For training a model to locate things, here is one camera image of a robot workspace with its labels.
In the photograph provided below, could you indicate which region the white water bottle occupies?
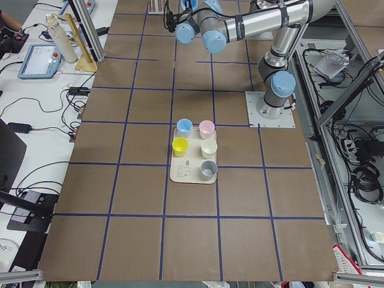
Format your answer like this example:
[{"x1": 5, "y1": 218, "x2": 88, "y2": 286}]
[{"x1": 45, "y1": 14, "x2": 78, "y2": 64}]

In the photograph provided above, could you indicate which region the pale green plastic cup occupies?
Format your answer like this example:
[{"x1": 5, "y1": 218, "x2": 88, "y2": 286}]
[{"x1": 200, "y1": 139, "x2": 218, "y2": 159}]

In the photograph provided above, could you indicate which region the pink plastic cup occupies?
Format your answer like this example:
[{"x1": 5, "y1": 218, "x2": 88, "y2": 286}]
[{"x1": 199, "y1": 120, "x2": 215, "y2": 140}]

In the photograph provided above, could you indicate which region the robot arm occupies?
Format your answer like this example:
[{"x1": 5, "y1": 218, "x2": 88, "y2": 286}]
[{"x1": 166, "y1": 0, "x2": 335, "y2": 108}]

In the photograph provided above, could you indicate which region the yellow plastic cup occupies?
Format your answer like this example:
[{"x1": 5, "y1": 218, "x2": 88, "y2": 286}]
[{"x1": 172, "y1": 137, "x2": 189, "y2": 157}]

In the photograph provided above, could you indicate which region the blue cup on tray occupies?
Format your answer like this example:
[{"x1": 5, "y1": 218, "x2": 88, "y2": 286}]
[{"x1": 176, "y1": 118, "x2": 193, "y2": 139}]

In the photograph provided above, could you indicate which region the aluminium frame post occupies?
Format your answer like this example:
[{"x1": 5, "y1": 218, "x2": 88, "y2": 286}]
[{"x1": 68, "y1": 0, "x2": 105, "y2": 63}]

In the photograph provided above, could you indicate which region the black power adapter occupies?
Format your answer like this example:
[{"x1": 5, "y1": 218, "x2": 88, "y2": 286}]
[{"x1": 7, "y1": 122, "x2": 32, "y2": 134}]

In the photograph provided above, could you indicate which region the cream plastic tray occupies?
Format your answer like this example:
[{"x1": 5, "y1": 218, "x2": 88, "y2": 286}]
[{"x1": 169, "y1": 126, "x2": 217, "y2": 184}]

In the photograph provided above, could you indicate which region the teach pendant tablet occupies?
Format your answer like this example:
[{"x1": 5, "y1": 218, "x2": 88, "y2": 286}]
[{"x1": 18, "y1": 44, "x2": 62, "y2": 80}]

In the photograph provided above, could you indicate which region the grey plastic cup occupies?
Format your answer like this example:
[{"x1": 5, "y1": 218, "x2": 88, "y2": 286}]
[{"x1": 200, "y1": 160, "x2": 218, "y2": 180}]

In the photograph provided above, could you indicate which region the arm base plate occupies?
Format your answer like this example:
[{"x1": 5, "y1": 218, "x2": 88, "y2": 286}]
[{"x1": 245, "y1": 91, "x2": 296, "y2": 128}]

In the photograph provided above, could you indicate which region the wooden stand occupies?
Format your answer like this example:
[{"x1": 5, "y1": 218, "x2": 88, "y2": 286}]
[{"x1": 57, "y1": 13, "x2": 98, "y2": 73}]

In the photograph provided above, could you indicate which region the black monitor stand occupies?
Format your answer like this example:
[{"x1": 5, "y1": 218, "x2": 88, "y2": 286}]
[{"x1": 0, "y1": 118, "x2": 53, "y2": 233}]

